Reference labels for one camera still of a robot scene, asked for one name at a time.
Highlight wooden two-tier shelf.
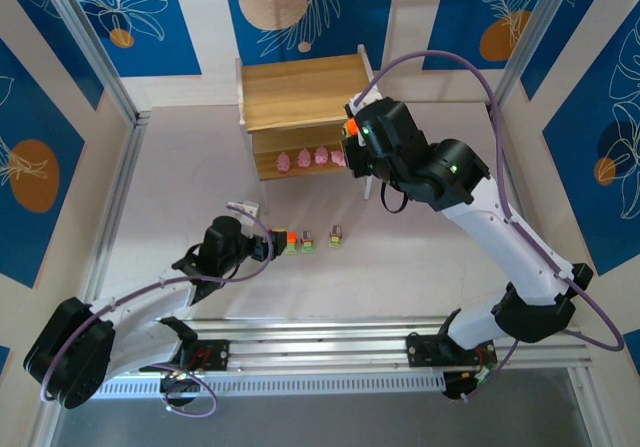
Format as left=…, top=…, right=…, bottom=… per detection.
left=234, top=44, right=375, bottom=217

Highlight black controller board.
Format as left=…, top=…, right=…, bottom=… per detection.
left=442, top=366, right=496, bottom=402
left=158, top=369, right=204, bottom=409

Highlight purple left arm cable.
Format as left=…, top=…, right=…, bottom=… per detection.
left=39, top=202, right=275, bottom=418

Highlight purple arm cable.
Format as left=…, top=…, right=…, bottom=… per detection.
left=39, top=202, right=275, bottom=418
left=352, top=50, right=626, bottom=393

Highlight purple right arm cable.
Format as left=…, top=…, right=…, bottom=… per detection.
left=352, top=50, right=626, bottom=393

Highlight aluminium side rail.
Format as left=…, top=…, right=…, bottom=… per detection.
left=487, top=104, right=564, bottom=326
left=74, top=111, right=154, bottom=318

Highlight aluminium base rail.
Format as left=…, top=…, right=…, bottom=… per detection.
left=49, top=316, right=596, bottom=374

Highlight white slotted cable duct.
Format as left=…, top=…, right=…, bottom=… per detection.
left=94, top=372, right=446, bottom=399

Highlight aluminium frame post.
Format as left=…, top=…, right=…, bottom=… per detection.
left=37, top=0, right=151, bottom=128
left=487, top=0, right=586, bottom=118

